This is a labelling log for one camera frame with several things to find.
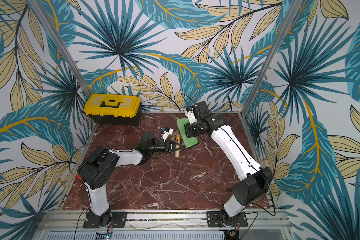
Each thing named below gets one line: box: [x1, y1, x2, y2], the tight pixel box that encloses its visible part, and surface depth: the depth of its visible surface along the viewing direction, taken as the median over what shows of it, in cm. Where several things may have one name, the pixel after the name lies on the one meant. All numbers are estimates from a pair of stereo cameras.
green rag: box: [177, 118, 199, 148], surface depth 78 cm
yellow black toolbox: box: [83, 93, 142, 125], surface depth 103 cm
